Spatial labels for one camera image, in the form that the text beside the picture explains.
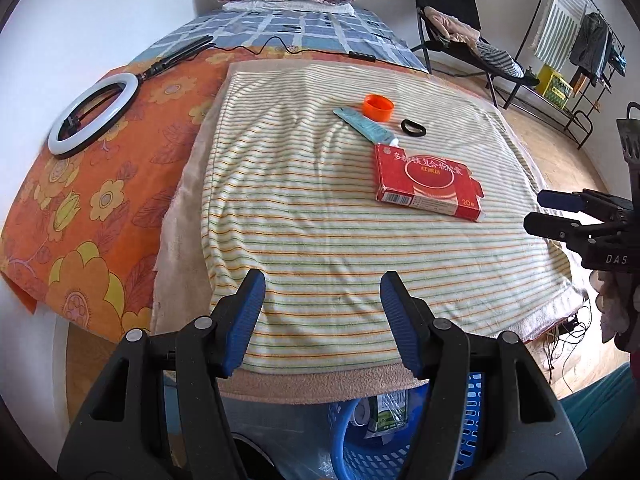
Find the orange floral bed sheet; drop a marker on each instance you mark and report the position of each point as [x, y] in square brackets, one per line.
[90, 220]

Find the black light stand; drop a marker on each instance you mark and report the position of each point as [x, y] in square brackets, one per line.
[175, 56]

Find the green striped hanging towel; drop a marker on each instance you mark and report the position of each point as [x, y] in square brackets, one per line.
[560, 20]

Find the teal hanging garment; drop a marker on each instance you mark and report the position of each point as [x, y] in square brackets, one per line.
[620, 60]

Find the teal ointment tube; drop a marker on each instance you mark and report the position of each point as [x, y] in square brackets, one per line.
[365, 125]

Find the yellow crate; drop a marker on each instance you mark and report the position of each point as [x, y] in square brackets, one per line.
[556, 87]

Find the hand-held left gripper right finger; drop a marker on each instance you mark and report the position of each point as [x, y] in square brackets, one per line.
[400, 325]

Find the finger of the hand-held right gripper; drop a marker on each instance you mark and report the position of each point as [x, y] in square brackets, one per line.
[555, 226]
[562, 200]

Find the striped cream towel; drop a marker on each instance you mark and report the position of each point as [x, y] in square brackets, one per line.
[310, 260]

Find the blue plastic basket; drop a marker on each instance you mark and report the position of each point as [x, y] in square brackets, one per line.
[345, 455]

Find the teal cloth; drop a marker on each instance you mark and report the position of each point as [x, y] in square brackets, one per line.
[605, 410]

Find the orange bottle cap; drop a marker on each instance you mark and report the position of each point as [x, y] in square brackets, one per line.
[378, 109]

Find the green drink carton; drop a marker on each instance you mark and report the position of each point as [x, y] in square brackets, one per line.
[390, 412]

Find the blue plaid bed sheet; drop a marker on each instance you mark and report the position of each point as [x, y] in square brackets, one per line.
[310, 30]

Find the black clothes rack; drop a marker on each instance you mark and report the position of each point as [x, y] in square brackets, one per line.
[575, 120]

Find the red cardboard box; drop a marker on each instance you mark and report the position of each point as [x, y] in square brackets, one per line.
[425, 180]

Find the grey striped cloth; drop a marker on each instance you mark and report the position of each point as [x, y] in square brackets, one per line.
[500, 60]

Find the dark hanging jacket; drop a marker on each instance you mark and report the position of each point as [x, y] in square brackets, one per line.
[590, 45]

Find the beige cloth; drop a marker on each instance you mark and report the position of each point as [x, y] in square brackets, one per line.
[450, 27]

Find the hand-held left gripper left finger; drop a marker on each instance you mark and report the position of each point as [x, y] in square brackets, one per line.
[245, 320]

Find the person's right hand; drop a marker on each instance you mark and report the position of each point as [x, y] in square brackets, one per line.
[609, 310]

